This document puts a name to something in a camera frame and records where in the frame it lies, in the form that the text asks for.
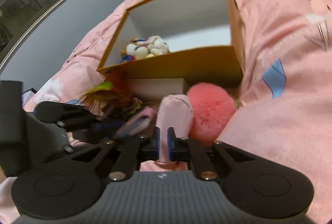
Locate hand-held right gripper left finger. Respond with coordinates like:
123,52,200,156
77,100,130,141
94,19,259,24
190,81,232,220
45,127,160,182

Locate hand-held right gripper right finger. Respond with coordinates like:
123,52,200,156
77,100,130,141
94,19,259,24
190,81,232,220
167,127,267,180

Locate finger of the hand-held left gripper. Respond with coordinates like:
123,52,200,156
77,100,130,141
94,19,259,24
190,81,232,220
63,136,104,154
34,101,125,134

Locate pink striped small pouch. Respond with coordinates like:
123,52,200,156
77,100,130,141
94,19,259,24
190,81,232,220
114,107,157,139

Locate colourful feather toy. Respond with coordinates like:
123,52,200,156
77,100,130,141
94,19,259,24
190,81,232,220
77,72,144,116

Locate orange cardboard box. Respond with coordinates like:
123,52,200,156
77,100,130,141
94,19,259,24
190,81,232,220
96,0,244,88

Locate pink fluffy pom-pom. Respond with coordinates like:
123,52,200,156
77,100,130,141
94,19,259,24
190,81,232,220
187,82,237,142

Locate long white box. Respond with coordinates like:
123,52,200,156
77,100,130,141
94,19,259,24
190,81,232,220
127,78,191,100

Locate white pink crochet doll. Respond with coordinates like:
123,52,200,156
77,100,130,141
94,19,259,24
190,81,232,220
141,35,172,57

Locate pink printed blanket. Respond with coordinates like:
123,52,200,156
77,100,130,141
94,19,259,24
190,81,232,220
0,0,332,224

